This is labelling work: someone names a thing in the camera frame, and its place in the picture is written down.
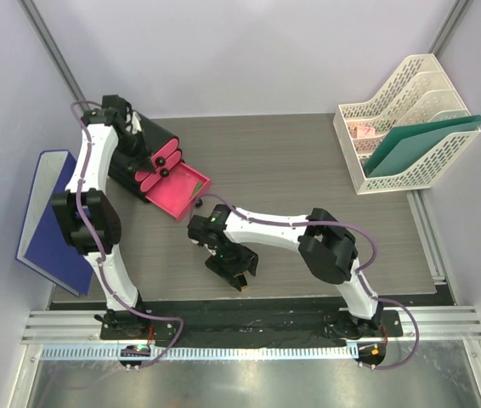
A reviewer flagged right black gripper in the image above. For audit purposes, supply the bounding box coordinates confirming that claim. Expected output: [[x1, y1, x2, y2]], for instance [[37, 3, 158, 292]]
[[207, 242, 260, 290]]

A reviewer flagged black drawer organizer cabinet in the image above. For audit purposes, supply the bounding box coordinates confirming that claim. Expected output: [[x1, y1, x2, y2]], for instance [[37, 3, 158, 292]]
[[108, 111, 184, 202]]

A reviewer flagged pink drawer front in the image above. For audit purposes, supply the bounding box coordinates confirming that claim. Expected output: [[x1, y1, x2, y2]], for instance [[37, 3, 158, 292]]
[[145, 163, 212, 222]]

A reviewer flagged green lipstick tube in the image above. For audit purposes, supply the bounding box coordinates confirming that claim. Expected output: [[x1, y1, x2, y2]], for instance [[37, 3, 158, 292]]
[[192, 182, 203, 197]]

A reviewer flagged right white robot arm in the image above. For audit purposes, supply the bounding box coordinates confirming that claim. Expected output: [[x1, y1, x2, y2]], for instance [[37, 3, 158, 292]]
[[188, 204, 383, 336]]

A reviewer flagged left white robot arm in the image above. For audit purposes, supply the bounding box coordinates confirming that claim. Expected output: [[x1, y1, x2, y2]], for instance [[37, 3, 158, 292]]
[[51, 95, 155, 339]]

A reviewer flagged blue binder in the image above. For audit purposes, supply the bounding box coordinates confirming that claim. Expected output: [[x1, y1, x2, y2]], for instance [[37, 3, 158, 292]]
[[16, 150, 93, 297]]

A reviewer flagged pink paper note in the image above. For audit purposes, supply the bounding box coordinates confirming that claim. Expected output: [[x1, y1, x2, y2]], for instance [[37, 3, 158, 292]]
[[354, 125, 376, 139]]

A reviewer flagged green folder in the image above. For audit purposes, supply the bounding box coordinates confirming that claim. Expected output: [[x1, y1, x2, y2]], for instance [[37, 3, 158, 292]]
[[364, 115, 481, 178]]

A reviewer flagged white mesh file rack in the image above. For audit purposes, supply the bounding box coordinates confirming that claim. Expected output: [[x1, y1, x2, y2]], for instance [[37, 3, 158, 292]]
[[333, 54, 481, 195]]

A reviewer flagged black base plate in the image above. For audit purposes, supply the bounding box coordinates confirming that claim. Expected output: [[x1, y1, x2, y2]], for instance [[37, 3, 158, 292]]
[[94, 297, 403, 343]]

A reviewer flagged slotted cable duct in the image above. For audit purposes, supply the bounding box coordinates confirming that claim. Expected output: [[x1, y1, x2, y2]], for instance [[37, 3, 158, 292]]
[[40, 343, 359, 362]]

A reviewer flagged aluminium rail frame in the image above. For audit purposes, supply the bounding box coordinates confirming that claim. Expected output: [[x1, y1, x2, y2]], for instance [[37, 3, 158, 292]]
[[21, 306, 481, 349]]

